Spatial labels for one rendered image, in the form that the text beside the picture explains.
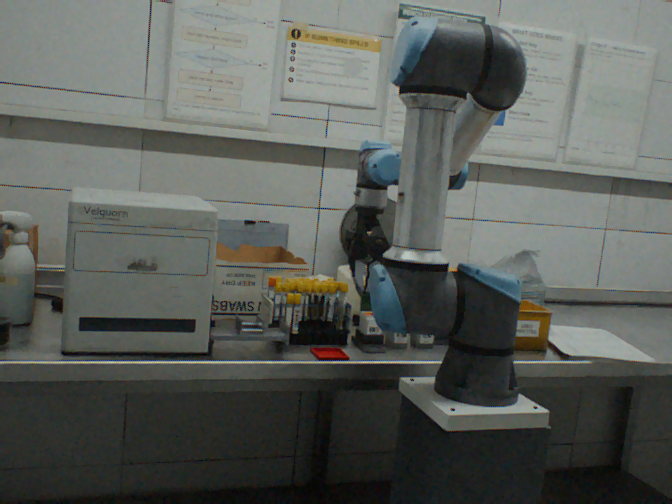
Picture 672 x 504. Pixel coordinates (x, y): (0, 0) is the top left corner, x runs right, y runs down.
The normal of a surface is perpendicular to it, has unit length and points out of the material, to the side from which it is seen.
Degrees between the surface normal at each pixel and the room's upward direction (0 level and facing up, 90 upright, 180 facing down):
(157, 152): 90
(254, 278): 92
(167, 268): 90
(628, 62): 93
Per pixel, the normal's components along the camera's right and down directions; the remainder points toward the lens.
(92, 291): 0.32, 0.16
